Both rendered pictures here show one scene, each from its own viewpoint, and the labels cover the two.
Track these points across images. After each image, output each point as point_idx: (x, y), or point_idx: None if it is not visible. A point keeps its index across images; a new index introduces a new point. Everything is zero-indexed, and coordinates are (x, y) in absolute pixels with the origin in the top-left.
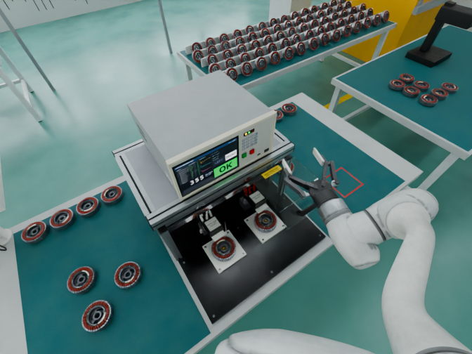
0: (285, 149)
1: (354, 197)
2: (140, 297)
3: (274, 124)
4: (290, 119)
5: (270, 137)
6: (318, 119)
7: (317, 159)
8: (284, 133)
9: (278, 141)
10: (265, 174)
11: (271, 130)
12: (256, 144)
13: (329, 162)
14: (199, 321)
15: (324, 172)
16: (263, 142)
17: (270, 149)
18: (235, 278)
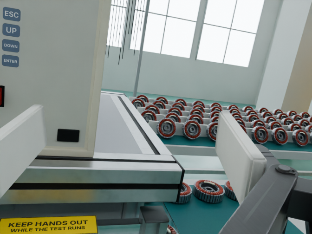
0: (141, 169)
1: None
2: None
3: (105, 28)
4: (237, 206)
5: (84, 80)
6: (297, 227)
7: (227, 176)
8: (214, 223)
9: (139, 149)
10: (16, 225)
11: (90, 48)
12: (17, 73)
13: (310, 185)
14: None
15: (243, 226)
16: (50, 87)
17: (87, 146)
18: None
